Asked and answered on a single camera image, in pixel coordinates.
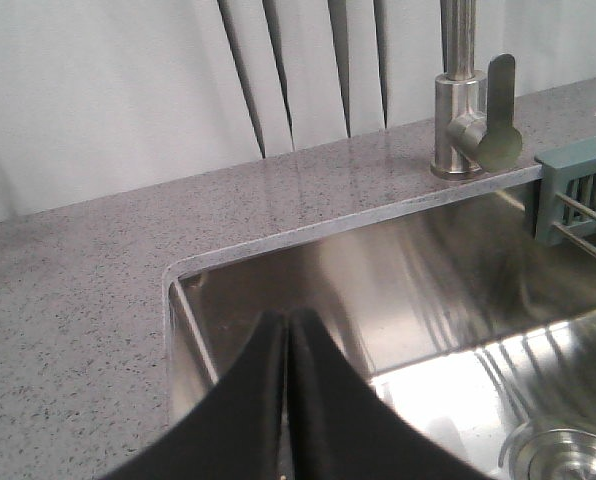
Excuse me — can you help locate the roll-up dish drying rack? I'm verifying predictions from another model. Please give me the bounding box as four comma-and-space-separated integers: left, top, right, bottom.
534, 136, 596, 259

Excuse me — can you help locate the stainless steel faucet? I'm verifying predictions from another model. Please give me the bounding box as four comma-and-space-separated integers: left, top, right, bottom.
431, 1, 523, 180

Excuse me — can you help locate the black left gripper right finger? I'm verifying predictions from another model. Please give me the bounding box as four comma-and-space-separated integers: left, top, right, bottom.
287, 308, 483, 479

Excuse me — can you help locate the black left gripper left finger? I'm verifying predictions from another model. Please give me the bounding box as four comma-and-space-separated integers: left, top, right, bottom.
104, 311, 287, 479

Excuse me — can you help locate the round metal sink drain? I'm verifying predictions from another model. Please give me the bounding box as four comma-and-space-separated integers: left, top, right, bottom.
498, 416, 596, 479

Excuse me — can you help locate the white pleated curtain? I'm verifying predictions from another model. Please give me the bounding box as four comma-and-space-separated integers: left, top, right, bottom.
0, 0, 596, 229

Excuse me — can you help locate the stainless steel sink basin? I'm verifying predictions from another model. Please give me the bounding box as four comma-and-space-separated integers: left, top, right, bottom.
164, 183, 596, 479

